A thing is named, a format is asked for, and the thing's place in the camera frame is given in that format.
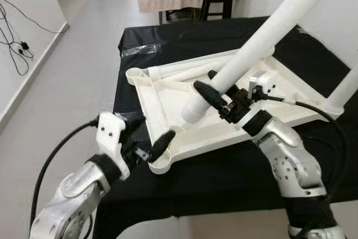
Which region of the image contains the white plastic table top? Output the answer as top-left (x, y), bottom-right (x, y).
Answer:
top-left (126, 49), bottom-right (343, 174)

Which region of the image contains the black tablecloth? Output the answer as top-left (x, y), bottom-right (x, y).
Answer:
top-left (92, 16), bottom-right (358, 239)

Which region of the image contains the black round stool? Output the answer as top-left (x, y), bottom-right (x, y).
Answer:
top-left (200, 0), bottom-right (238, 21)

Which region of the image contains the clear plastic sheet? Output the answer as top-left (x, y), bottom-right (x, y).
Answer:
top-left (120, 43), bottom-right (160, 58)

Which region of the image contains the black wall cable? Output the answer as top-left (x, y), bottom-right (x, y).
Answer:
top-left (0, 0), bottom-right (62, 76)

